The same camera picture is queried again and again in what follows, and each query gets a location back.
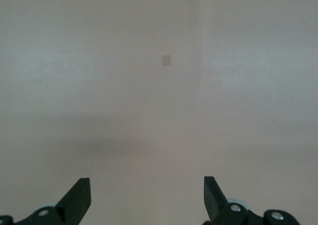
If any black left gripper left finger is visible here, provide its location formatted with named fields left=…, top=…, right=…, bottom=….
left=13, top=177, right=92, bottom=225

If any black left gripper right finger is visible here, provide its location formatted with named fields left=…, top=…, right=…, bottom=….
left=202, top=175, right=249, bottom=225

